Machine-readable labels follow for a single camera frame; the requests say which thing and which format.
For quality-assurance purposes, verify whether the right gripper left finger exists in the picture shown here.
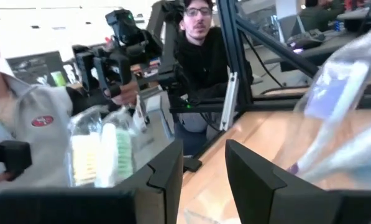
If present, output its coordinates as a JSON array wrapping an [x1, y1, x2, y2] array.
[[122, 139, 185, 224]]

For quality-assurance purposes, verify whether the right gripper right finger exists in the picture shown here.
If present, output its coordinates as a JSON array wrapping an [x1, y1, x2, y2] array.
[[225, 139, 340, 224]]

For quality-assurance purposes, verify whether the green toothbrush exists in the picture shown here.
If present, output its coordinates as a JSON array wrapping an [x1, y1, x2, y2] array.
[[98, 105, 136, 187]]

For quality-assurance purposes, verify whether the orange toothbrush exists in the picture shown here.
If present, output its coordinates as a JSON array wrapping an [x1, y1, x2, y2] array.
[[67, 107, 103, 187]]

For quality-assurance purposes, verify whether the blue toothbrush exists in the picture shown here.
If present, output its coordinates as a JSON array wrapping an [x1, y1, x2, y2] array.
[[296, 119, 371, 191]]

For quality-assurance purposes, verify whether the person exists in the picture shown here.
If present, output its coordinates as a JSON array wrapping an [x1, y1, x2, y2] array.
[[0, 34, 139, 195], [298, 0, 346, 32], [171, 0, 255, 156]]

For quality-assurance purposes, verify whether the grey desk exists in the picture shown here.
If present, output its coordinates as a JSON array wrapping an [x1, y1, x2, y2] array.
[[278, 6, 371, 72]]

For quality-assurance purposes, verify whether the black monitor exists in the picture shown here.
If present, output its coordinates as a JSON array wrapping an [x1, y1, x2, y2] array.
[[6, 51, 68, 86]]

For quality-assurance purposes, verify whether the silver frame bracket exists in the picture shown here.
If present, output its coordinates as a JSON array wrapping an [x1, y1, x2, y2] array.
[[219, 72, 239, 132]]

